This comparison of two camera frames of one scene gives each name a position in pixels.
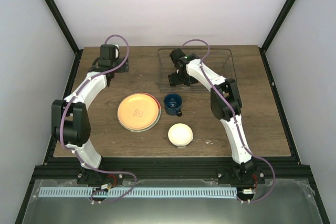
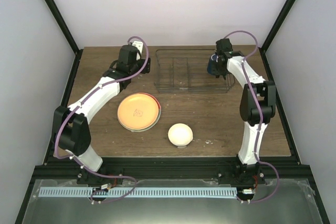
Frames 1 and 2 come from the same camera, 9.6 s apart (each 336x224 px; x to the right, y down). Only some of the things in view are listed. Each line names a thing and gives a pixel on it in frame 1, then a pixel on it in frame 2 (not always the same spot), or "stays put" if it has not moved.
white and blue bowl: x=180 y=135 stays put
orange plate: x=138 y=111 stays put
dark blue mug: x=172 y=103 -> x=213 y=60
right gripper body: x=181 y=79 -> x=221 y=72
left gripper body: x=123 y=69 -> x=133 y=68
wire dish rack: x=219 y=61 stays put
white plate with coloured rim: x=156 y=121 stays put
